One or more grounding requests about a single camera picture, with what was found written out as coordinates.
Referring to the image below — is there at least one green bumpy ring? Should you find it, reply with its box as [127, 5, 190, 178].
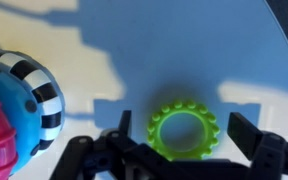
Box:
[146, 98, 221, 161]

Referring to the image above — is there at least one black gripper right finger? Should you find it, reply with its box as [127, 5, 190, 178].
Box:
[226, 111, 288, 180]

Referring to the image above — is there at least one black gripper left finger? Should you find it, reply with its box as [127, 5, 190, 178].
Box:
[48, 109, 186, 180]

